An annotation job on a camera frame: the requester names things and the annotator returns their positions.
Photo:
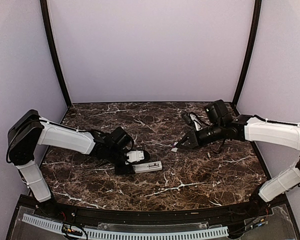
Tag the black front rail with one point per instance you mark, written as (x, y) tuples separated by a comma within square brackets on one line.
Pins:
[(232, 214)]

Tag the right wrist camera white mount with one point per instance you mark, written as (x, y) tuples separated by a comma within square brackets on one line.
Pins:
[(191, 119)]

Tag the black frame post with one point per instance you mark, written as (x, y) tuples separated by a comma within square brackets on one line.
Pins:
[(248, 53), (53, 52)]

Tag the right black frame post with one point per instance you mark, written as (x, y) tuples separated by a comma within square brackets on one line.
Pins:
[(248, 53)]

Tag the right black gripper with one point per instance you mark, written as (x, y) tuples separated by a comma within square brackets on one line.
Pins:
[(191, 135)]

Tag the left black frame post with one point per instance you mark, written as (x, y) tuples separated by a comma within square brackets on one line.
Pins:
[(53, 52)]

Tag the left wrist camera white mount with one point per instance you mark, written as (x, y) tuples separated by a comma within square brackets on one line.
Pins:
[(135, 157)]

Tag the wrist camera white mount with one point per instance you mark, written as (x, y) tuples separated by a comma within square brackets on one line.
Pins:
[(135, 157), (191, 119)]

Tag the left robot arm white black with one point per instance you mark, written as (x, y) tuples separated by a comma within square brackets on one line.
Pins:
[(32, 130)]

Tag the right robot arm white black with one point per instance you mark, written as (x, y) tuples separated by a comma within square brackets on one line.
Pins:
[(252, 128)]

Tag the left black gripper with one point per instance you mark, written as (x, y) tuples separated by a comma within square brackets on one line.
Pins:
[(129, 170)]

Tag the white remote control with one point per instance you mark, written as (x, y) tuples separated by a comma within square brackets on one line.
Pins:
[(148, 167)]

